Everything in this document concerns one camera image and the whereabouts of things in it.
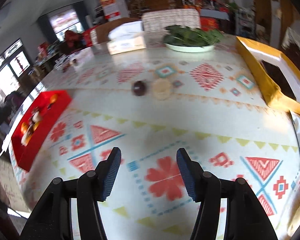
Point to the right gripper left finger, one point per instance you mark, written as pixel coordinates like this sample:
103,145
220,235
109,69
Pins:
51,216

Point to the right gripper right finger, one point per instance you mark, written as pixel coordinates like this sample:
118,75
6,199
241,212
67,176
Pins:
245,216

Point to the orange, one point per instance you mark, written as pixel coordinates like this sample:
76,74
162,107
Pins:
24,127
25,139
53,98

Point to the orange in tray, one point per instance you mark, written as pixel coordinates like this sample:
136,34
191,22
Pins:
24,127

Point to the beige cake in tray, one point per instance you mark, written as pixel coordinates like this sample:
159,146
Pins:
37,117

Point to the red tray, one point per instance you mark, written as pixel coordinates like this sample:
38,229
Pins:
25,155

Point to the yellow cardboard box lid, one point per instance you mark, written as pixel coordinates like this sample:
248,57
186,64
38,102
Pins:
276,75

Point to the beige cake middle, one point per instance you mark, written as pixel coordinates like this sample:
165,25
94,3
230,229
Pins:
162,89

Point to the dark plum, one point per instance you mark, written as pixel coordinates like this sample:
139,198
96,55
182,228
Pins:
139,88

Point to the plate of green vegetables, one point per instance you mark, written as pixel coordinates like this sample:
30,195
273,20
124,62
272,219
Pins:
191,40

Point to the brown wooden chair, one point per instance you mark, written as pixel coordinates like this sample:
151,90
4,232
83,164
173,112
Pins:
100,33

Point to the white tissue box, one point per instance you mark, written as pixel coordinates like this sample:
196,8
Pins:
126,37

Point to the white brick pattern chair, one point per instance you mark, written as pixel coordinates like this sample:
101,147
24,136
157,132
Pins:
158,20

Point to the red wall calendar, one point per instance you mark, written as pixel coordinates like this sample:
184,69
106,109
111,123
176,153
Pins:
110,9

